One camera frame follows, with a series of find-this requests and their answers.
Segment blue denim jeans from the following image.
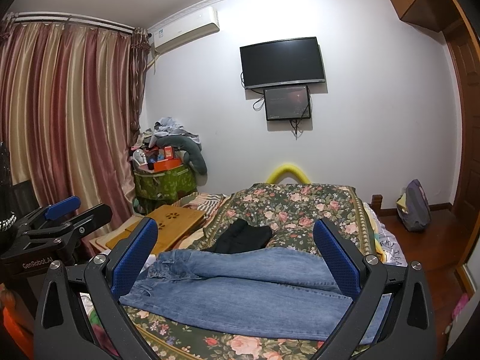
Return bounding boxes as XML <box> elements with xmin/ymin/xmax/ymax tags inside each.
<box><xmin>118</xmin><ymin>246</ymin><xmax>393</xmax><ymax>346</ymax></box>

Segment white patterned bed sheet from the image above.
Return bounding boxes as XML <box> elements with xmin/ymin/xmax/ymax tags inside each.
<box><xmin>363</xmin><ymin>202</ymin><xmax>408</xmax><ymax>267</ymax></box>

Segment green fabric storage box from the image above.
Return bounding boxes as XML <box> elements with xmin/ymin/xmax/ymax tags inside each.
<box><xmin>133</xmin><ymin>165</ymin><xmax>197</xmax><ymax>215</ymax></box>

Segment orange box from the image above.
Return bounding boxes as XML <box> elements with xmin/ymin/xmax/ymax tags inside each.
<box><xmin>154</xmin><ymin>158</ymin><xmax>182</xmax><ymax>172</ymax></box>

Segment striped pink curtain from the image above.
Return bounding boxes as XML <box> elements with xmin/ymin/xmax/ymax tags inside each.
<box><xmin>1</xmin><ymin>19</ymin><xmax>151</xmax><ymax>236</ymax></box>

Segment purple grey backpack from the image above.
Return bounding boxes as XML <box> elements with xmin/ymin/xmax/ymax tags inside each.
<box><xmin>396</xmin><ymin>179</ymin><xmax>431</xmax><ymax>233</ymax></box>

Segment pile of clothes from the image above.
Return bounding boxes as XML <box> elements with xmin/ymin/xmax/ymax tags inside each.
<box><xmin>139</xmin><ymin>117</ymin><xmax>201</xmax><ymax>146</ymax></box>

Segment grey plush toy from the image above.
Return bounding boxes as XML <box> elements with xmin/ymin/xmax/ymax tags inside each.
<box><xmin>149</xmin><ymin>135</ymin><xmax>208</xmax><ymax>176</ymax></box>

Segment brown wooden door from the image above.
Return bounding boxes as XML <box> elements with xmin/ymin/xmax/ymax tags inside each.
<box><xmin>444</xmin><ymin>20</ymin><xmax>479</xmax><ymax>265</ymax></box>

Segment black folded garment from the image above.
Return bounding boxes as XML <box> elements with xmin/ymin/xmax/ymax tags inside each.
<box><xmin>205</xmin><ymin>219</ymin><xmax>272</xmax><ymax>254</ymax></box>

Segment floral bed quilt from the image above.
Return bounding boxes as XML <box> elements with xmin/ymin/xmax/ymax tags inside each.
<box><xmin>125</xmin><ymin>184</ymin><xmax>383</xmax><ymax>359</ymax></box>

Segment white air conditioner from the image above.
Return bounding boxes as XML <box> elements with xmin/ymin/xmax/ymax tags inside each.
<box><xmin>153</xmin><ymin>7</ymin><xmax>220</xmax><ymax>55</ymax></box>

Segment wooden wardrobe cabinet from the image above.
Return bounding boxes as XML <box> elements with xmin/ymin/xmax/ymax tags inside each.
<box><xmin>391</xmin><ymin>0</ymin><xmax>461</xmax><ymax>33</ymax></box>

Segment yellow foam bed rail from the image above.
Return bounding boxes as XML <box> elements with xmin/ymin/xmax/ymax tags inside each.
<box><xmin>266</xmin><ymin>163</ymin><xmax>311</xmax><ymax>185</ymax></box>

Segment small black wall monitor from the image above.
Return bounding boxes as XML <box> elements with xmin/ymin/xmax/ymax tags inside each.
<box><xmin>264</xmin><ymin>85</ymin><xmax>311</xmax><ymax>121</ymax></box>

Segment black wall television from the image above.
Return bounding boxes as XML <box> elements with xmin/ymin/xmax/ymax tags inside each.
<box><xmin>239</xmin><ymin>37</ymin><xmax>326</xmax><ymax>89</ymax></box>

